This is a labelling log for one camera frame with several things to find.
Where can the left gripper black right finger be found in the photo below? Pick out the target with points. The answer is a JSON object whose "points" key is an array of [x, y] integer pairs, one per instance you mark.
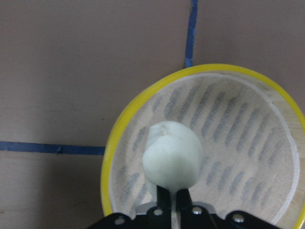
{"points": [[184, 208]]}

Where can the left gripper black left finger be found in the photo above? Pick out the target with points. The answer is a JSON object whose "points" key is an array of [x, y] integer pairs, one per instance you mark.
{"points": [[159, 216]]}

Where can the white bun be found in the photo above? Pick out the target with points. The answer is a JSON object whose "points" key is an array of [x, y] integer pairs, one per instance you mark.
{"points": [[172, 157]]}

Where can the bottom yellow steamer layer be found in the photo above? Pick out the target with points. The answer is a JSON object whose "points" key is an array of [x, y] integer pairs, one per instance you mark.
{"points": [[253, 138]]}

